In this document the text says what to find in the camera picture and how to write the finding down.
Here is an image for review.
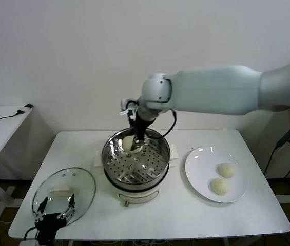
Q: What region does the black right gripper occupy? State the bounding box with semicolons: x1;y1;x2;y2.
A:
129;116;158;152

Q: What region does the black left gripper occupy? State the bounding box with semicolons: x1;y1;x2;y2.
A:
33;193;76;244

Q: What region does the glass lid with cream handle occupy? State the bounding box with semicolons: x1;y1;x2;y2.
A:
31;168;96;229

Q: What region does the perforated steel steamer basket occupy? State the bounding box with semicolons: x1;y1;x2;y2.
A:
101;127;171;189

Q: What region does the cream electric cooker base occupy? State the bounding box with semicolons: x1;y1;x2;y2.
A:
93;143;179;208

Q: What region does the white round plate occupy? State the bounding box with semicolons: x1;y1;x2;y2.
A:
184;146;248;203

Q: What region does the small black plug device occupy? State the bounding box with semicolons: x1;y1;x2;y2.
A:
16;104;34;116

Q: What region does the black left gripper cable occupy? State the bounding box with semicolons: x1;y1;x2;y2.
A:
24;227;36;241

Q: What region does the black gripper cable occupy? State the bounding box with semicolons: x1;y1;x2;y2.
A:
24;227;36;241
157;109;178;140

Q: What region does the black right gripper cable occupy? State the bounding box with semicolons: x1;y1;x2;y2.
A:
157;109;178;140

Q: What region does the black cable on side table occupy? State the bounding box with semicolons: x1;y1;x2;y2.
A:
0;110;24;126

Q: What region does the black power adapter cable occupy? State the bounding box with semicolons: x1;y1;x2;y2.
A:
262;112;290;178

